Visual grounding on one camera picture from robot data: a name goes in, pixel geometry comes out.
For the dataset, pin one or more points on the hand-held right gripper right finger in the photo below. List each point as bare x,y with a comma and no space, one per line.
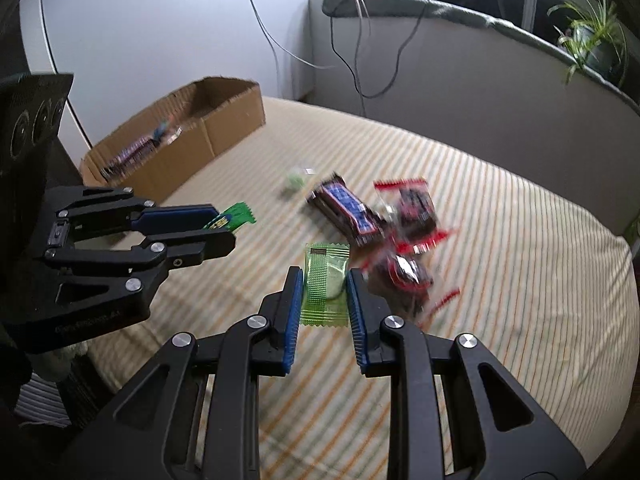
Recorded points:
356,320

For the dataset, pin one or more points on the striped fabric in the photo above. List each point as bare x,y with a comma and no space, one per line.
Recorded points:
40,400

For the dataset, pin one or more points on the small brown chocolate bar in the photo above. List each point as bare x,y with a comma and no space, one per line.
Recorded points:
345,205

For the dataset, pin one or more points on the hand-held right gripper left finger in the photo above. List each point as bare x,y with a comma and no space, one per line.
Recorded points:
294,320

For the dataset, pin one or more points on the green potted plant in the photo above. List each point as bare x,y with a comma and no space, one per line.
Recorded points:
595,30

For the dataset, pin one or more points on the brown cardboard box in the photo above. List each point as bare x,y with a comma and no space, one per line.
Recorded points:
230,125

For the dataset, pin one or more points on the red dark snack packet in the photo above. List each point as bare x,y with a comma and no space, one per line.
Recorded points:
405,272
412,205

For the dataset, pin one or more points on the striped blanket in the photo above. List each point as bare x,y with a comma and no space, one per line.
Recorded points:
500,260

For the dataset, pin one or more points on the light green snack packet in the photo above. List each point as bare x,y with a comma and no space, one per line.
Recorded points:
325,280

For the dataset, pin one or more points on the grey window ledge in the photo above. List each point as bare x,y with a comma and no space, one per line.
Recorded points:
475,15

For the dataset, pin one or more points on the large brown chocolate bar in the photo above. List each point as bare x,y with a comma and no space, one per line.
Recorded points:
135,152

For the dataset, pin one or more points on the dark green black-label packet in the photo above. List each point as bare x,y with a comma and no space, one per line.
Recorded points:
237,215

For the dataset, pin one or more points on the green candy in clear wrapper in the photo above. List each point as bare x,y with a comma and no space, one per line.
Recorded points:
295,180

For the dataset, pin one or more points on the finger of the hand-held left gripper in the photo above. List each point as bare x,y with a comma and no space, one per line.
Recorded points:
200,250
175,217

